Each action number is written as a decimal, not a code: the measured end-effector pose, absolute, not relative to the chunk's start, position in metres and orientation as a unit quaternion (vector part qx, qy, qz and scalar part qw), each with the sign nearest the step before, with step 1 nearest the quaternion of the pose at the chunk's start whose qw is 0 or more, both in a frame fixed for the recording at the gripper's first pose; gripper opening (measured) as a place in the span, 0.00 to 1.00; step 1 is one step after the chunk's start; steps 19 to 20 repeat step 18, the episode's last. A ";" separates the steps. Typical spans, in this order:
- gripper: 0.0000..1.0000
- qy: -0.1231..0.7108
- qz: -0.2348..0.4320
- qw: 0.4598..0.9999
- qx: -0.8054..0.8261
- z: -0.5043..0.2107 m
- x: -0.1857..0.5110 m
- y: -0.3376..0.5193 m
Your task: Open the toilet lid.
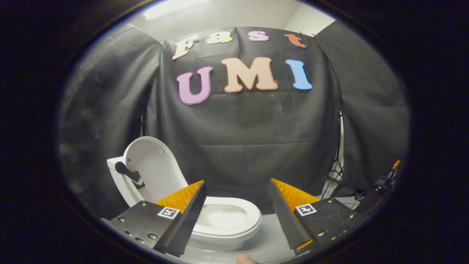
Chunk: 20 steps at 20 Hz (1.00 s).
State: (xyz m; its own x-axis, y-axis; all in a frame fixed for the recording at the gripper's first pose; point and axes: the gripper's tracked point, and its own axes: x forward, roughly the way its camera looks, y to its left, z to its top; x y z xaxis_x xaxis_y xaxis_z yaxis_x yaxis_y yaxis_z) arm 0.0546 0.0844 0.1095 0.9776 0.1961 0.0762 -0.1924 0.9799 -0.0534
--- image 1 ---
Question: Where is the white toilet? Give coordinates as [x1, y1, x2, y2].
[107, 156, 263, 252]

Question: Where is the black backdrop cloth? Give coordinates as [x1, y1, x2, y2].
[57, 24, 410, 220]

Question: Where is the white toilet seat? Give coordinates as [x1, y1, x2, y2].
[189, 197, 263, 239]

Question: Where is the black tripod stand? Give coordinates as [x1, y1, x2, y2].
[321, 111, 345, 201]

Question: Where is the white toilet tank cover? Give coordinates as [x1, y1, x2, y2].
[107, 157, 127, 170]

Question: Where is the white toilet lid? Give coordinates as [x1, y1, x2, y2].
[123, 136, 189, 203]

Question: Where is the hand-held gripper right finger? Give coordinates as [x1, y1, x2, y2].
[267, 178, 367, 255]

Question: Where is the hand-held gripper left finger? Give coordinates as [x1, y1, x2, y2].
[106, 180, 207, 257]

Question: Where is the red cable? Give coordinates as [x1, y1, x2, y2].
[361, 192, 389, 217]

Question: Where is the black and orange device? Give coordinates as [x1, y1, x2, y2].
[374, 159, 400, 194]

